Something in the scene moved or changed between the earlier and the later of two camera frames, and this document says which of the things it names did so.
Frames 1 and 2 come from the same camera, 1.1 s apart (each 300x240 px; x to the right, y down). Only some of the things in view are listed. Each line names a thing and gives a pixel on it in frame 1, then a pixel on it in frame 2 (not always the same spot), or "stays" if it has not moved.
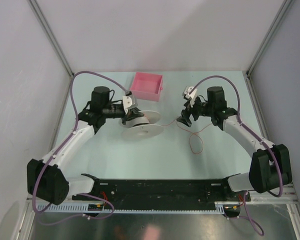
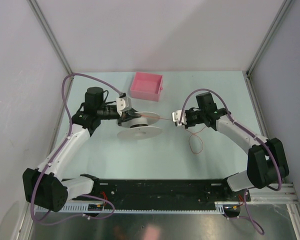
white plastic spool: [142, 128] stays
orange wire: [161, 124] -> [156, 118]
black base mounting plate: [165, 190] stays
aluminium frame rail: [288, 196] stays
